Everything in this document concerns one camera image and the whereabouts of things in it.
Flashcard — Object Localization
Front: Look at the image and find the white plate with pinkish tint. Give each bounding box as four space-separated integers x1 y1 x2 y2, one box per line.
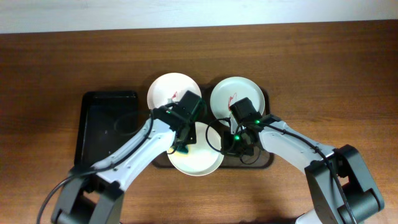
147 73 201 109

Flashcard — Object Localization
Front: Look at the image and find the pale green plate back right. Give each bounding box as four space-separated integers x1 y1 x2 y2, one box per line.
210 77 266 119

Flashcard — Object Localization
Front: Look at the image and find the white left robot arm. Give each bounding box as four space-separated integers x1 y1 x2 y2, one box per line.
50 91 205 223

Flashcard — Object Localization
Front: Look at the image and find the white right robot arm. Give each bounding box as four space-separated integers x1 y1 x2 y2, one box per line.
223 98 385 224

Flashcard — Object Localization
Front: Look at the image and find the pale green plate front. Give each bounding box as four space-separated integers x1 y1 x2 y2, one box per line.
167 122 224 176

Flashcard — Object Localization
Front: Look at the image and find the pale green plate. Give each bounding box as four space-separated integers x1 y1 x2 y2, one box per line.
167 122 224 176
210 77 266 119

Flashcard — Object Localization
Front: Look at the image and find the black rectangular water tray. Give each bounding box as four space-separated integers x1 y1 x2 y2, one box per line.
74 90 138 167

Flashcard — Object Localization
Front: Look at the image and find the brown serving tray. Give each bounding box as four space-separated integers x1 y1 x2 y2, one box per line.
152 84 274 169

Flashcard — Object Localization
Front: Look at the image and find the green and yellow sponge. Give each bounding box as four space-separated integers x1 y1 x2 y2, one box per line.
166 144 189 154

